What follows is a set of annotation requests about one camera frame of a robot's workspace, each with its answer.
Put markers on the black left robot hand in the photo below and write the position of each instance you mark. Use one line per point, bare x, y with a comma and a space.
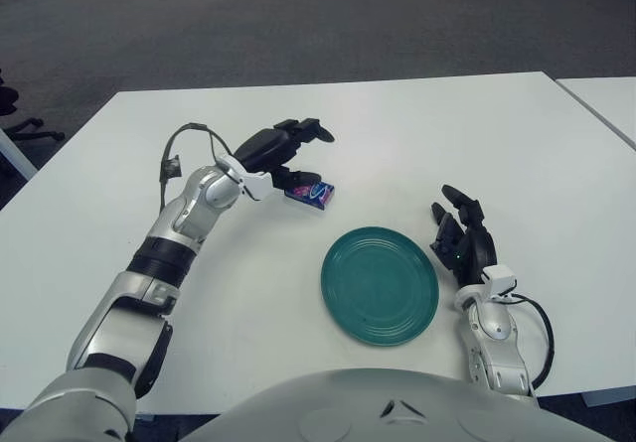
266, 146

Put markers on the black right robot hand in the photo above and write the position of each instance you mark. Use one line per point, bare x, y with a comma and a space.
477, 248

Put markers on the blue purple gum box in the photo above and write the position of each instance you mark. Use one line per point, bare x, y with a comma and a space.
318, 196

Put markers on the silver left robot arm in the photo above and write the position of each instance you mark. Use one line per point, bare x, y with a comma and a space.
149, 288

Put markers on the green ribbed plate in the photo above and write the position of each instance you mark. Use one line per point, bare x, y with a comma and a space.
380, 288

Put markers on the silver robot torso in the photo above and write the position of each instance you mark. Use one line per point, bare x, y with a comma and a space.
397, 412

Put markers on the white neighbouring table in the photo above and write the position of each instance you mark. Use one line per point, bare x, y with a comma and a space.
606, 102

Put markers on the black office chair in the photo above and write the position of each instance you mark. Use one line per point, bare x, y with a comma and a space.
27, 129

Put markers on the white desk leg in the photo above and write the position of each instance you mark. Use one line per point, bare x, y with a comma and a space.
17, 154

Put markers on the white table frame beam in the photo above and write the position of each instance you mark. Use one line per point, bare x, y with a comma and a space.
611, 398

